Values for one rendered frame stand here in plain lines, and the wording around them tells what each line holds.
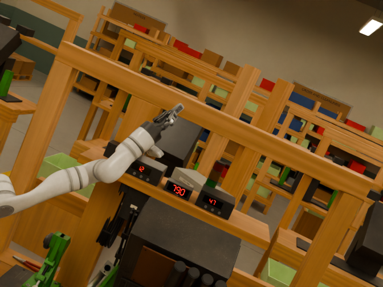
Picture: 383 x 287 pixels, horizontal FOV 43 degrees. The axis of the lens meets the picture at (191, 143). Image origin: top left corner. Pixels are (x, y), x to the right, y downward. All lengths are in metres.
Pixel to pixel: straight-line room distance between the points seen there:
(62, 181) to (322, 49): 10.64
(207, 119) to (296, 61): 9.70
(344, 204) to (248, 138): 0.51
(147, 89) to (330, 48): 9.84
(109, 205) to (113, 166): 0.84
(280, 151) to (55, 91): 1.04
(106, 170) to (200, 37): 10.68
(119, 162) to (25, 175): 0.99
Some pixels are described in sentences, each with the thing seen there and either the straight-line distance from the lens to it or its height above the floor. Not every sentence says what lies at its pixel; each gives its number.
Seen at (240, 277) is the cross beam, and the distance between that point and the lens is 2.41.
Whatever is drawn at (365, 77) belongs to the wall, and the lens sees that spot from 11.88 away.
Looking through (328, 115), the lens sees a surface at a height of 2.02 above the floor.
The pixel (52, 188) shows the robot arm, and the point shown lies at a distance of 1.44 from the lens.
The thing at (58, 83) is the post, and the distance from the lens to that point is 2.29.
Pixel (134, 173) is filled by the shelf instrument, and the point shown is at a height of 1.56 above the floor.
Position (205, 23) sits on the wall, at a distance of 12.07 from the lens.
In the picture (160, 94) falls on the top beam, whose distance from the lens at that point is 2.17.
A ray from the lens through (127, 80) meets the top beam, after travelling 2.19.
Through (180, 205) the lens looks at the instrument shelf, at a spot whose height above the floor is 1.52.
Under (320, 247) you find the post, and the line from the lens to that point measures 2.28.
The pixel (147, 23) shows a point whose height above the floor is 2.25.
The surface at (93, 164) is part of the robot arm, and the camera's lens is 1.53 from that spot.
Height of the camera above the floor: 2.14
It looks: 10 degrees down
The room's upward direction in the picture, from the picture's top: 24 degrees clockwise
